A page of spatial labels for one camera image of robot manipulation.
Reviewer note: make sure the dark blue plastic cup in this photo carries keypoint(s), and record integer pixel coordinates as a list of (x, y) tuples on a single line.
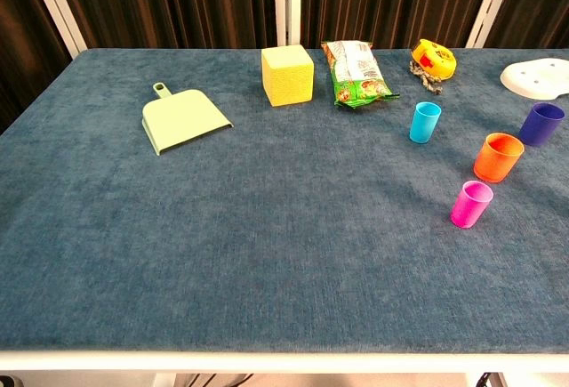
[(538, 131)]

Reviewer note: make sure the large orange plastic cup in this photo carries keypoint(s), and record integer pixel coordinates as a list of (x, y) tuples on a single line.
[(493, 164)]

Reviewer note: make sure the yellow sponge cube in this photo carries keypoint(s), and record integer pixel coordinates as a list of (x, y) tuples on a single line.
[(286, 78)]

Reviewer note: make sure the magenta plastic cup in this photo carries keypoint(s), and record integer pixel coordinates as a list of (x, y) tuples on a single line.
[(467, 211)]

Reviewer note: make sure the white oval plastic tray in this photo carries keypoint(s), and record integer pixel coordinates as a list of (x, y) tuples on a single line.
[(533, 78)]

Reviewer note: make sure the blue fabric table cover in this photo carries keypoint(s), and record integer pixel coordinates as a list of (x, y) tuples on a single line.
[(284, 227)]

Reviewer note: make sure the green snack packet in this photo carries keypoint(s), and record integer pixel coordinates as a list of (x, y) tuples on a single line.
[(355, 71)]

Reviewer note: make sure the dark brown curtain panel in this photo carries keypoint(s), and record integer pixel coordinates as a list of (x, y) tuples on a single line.
[(22, 49), (538, 4), (391, 0), (178, 4)]

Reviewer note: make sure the white frame post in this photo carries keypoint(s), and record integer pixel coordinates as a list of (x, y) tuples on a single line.
[(288, 0), (491, 4), (55, 4)]

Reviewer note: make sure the light blue plastic cup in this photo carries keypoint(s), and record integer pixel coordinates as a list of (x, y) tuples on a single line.
[(424, 124)]

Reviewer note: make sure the green plastic dustpan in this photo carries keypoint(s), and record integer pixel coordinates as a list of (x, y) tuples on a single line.
[(182, 115)]

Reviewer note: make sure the yellow plastic toy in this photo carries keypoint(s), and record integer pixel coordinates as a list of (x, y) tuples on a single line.
[(438, 60)]

